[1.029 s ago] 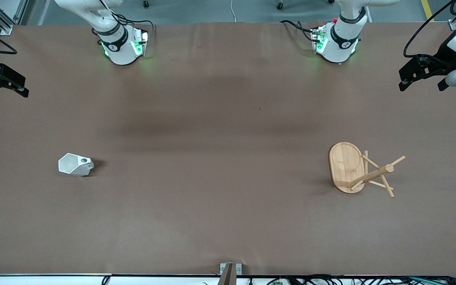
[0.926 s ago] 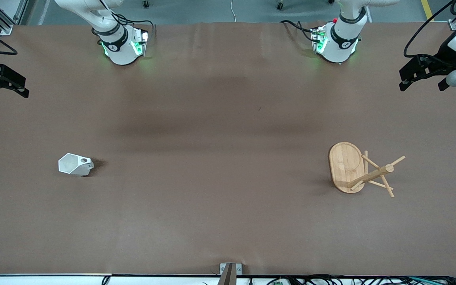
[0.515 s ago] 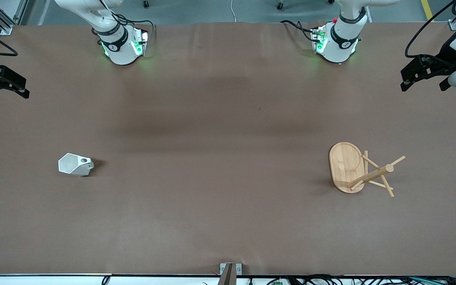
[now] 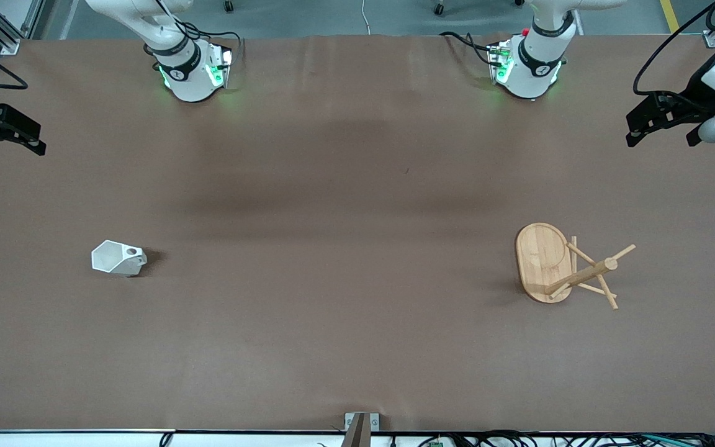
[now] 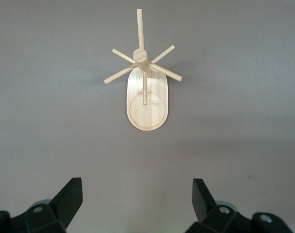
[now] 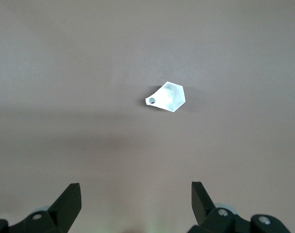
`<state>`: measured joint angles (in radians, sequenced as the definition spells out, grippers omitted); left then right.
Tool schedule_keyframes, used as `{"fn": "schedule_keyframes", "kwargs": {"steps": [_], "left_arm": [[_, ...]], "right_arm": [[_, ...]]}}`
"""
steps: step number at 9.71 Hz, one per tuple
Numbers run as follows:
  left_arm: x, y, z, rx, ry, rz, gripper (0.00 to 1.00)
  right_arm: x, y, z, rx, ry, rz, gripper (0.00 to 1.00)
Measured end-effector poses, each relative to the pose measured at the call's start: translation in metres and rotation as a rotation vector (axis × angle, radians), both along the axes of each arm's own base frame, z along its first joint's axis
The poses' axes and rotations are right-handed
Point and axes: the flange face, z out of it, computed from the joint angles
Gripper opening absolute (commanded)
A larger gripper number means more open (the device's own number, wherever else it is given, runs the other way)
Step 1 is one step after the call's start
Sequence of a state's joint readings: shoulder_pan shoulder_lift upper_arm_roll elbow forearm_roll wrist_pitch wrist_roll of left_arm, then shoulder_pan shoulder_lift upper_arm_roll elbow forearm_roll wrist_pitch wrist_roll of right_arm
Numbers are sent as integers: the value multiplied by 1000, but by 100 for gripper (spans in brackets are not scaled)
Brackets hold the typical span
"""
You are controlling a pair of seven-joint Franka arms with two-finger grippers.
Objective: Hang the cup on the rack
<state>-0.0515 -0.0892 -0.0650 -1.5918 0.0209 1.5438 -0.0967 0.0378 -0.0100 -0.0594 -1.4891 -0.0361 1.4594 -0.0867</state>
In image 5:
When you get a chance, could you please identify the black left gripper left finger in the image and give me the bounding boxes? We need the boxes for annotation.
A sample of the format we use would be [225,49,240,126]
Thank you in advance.
[0,177,83,233]

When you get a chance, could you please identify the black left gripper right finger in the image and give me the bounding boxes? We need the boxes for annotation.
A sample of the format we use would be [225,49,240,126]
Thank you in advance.
[186,178,294,233]

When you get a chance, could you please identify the wooden cup rack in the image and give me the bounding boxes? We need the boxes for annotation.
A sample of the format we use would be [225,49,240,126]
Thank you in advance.
[103,9,183,132]

